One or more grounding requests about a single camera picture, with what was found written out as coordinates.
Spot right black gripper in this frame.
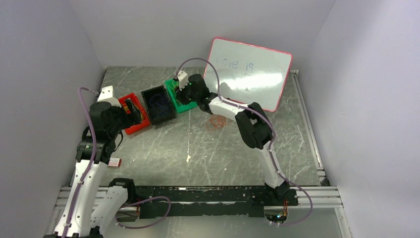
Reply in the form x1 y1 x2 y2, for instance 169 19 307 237
174 80 199 106

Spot purple cables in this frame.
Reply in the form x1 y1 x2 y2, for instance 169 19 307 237
148 94 170 118

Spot orange cables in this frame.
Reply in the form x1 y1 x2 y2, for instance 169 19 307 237
206 116 229 132

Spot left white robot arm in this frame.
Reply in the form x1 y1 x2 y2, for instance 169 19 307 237
49 99 142 238

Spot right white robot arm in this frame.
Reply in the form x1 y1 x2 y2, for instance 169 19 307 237
173 71 290 205

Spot red plastic bin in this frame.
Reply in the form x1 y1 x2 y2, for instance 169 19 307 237
118 93 151 135

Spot green plastic bin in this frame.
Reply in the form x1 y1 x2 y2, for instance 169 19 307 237
164 79 198 114

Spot black plastic bin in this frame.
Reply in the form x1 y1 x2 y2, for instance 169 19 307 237
141 85 176 125

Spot small red white box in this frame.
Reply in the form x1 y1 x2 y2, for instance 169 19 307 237
107 158 122 168

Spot pink framed whiteboard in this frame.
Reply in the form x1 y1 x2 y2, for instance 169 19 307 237
204 38 293 112

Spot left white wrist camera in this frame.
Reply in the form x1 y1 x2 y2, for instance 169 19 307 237
97 85 122 108

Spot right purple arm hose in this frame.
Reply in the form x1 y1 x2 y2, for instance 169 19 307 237
174 58 314 228

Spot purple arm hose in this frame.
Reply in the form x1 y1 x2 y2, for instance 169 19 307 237
174 58 314 228
61 86 172 238

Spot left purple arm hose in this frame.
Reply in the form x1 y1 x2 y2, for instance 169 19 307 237
61 86 172 238

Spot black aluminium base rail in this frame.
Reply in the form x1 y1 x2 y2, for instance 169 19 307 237
55 183 342 221

